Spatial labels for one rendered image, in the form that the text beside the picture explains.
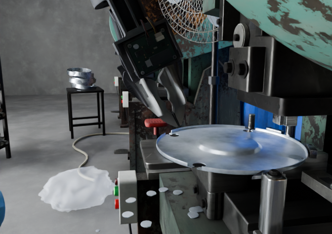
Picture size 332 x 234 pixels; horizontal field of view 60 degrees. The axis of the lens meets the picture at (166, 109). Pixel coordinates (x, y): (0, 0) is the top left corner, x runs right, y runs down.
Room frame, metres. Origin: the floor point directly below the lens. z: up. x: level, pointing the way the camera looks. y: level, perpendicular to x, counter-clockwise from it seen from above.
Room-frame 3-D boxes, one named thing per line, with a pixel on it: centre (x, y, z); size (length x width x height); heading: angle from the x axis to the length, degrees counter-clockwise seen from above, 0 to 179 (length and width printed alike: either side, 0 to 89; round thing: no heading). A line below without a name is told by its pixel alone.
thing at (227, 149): (0.56, -0.13, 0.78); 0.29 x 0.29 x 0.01
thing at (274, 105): (0.58, -0.25, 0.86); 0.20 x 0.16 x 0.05; 9
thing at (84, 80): (3.44, 0.98, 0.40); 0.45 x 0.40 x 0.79; 21
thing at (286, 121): (0.57, -0.24, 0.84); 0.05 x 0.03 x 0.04; 9
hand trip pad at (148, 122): (0.86, 0.03, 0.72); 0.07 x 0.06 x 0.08; 99
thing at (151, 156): (0.55, -0.08, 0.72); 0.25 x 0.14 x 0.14; 99
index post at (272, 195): (0.38, -0.15, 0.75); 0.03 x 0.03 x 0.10; 9
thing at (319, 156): (0.57, -0.25, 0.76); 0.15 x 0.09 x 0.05; 9
